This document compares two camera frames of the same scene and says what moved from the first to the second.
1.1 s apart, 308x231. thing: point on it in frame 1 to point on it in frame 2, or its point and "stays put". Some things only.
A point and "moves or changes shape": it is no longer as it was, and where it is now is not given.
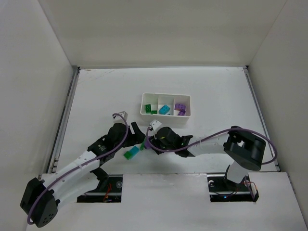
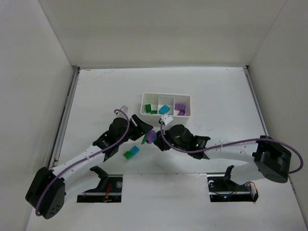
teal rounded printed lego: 164,109 stays put
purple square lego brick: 181,107 stays put
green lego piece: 142,146 moves or changes shape
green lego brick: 148,109 stays put
